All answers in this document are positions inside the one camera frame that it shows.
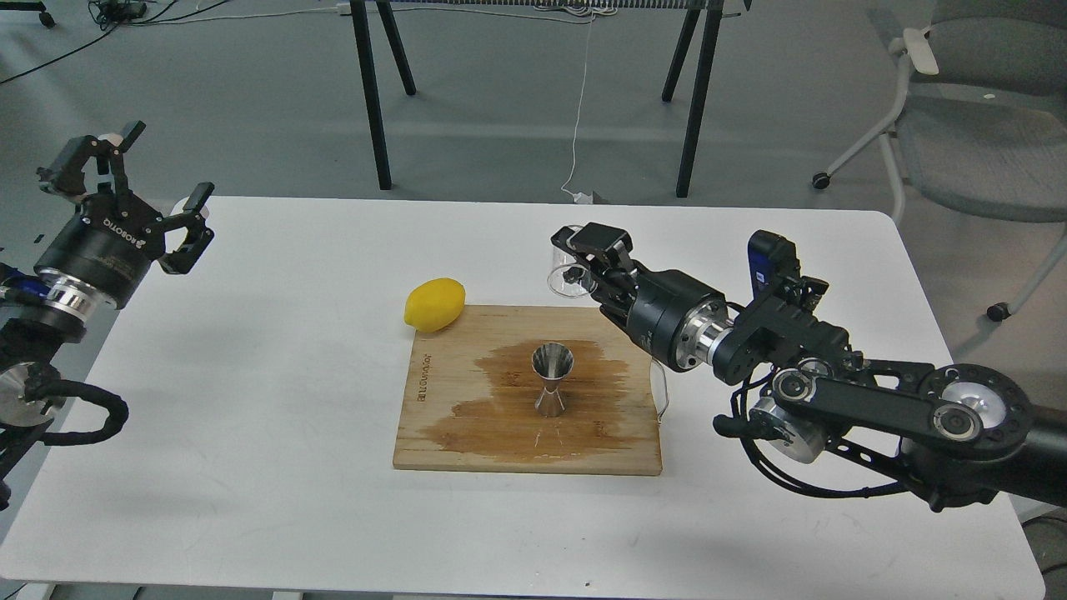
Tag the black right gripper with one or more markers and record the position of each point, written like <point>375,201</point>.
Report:
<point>673,317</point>

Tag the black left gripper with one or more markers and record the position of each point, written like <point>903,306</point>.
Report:
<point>105,245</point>

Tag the clear plastic measuring cup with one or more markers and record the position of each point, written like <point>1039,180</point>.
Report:
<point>570,274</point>

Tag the steel double jigger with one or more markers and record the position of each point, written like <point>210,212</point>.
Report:
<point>553,362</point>

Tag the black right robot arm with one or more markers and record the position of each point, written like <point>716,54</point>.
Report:
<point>815,416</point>

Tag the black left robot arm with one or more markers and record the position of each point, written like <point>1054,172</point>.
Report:
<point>39,405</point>

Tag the yellow lemon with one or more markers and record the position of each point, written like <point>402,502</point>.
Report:
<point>432,306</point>

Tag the wooden cutting board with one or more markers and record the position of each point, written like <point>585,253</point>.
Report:
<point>468,403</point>

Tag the grey office chair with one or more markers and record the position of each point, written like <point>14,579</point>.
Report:
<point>991,161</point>

